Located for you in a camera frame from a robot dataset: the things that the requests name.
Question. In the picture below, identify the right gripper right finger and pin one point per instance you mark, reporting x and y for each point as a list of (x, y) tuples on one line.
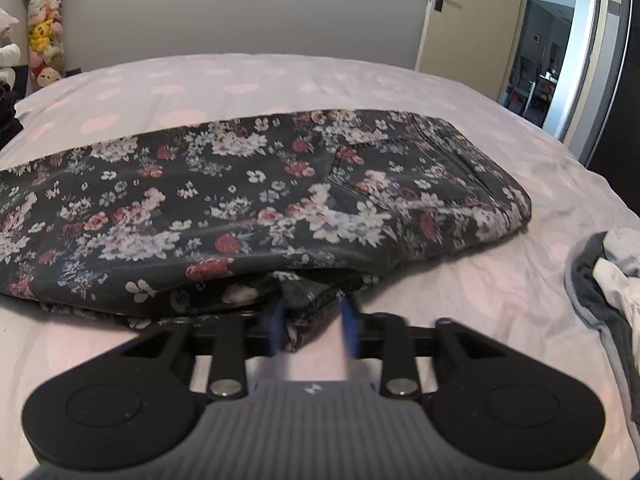
[(490, 402)]

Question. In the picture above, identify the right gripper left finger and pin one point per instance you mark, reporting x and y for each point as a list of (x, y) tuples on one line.
[(141, 399)]

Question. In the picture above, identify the dark floral pants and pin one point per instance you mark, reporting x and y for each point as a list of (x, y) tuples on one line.
[(295, 209)]

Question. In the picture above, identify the white grey clothes pile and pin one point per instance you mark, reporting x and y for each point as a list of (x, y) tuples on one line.
[(602, 280)]

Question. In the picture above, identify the folded black clothes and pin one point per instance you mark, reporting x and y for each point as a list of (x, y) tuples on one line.
[(10, 125)]

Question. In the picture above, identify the pink dotted bed sheet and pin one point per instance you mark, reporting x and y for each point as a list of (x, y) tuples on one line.
[(513, 292)]

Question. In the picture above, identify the dark chair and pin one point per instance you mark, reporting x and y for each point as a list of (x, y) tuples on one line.
[(525, 74)]

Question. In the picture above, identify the hanging plush toy organizer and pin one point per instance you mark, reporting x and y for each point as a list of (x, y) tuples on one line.
[(45, 42)]

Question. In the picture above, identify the cream door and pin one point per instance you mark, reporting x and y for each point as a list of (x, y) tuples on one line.
[(472, 42)]

